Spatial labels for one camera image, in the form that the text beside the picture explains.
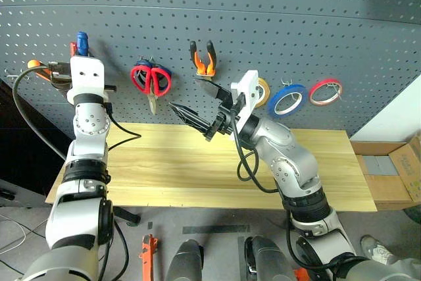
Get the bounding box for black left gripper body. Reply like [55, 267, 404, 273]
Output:
[49, 61, 72, 93]

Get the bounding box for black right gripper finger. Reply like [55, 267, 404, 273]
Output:
[193, 78, 234, 107]
[168, 103, 217, 138]

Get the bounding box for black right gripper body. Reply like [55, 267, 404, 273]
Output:
[203, 94, 246, 143]

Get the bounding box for orange and black pliers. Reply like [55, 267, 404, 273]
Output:
[189, 39, 218, 80]

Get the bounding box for orange handled tool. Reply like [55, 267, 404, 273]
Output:
[27, 59, 54, 82]

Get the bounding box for red handled scissors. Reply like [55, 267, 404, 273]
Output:
[130, 65, 173, 116]

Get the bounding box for orange tool on floor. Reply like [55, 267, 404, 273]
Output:
[139, 234, 159, 281]

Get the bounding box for yellow tape roll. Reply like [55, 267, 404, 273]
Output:
[256, 77, 272, 109]

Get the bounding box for blue tape roll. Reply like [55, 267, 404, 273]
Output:
[266, 84, 309, 118]

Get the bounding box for grey perforated pegboard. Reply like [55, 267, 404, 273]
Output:
[0, 0, 421, 141]

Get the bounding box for dark cabinet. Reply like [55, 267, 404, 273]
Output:
[0, 76, 75, 209]

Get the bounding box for red tape roll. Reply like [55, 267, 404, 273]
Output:
[309, 78, 343, 107]

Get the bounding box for black table foot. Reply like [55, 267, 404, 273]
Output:
[112, 206, 141, 226]

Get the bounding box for grey rounded robot leg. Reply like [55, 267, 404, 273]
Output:
[244, 235, 299, 281]
[164, 239, 205, 281]

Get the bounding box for brown cardboard box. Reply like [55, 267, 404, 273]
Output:
[349, 134, 421, 211]

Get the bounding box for grey white sneaker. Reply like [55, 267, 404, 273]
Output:
[360, 235, 396, 266]

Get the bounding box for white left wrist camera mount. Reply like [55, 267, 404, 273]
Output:
[66, 56, 109, 103]

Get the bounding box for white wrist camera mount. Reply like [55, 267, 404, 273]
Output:
[66, 56, 109, 103]
[230, 70, 259, 131]

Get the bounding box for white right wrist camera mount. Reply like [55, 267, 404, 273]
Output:
[230, 70, 259, 131]

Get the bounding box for blue handled screwdriver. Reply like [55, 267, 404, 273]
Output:
[76, 31, 90, 58]

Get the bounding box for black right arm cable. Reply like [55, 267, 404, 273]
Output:
[229, 109, 281, 193]

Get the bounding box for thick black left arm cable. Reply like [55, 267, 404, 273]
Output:
[12, 66, 72, 161]

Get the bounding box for thin black left wrist cable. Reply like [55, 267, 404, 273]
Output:
[104, 84, 143, 151]

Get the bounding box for blue handled scissors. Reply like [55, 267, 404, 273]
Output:
[134, 58, 173, 82]

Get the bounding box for black right shoulder cable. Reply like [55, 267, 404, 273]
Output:
[285, 211, 358, 270]

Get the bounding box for black shoulder cable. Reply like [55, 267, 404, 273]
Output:
[285, 211, 358, 270]
[97, 217, 130, 281]

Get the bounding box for black left shoulder cable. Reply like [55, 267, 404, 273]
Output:
[97, 217, 130, 281]

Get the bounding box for white floor cable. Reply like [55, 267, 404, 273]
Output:
[0, 213, 47, 269]

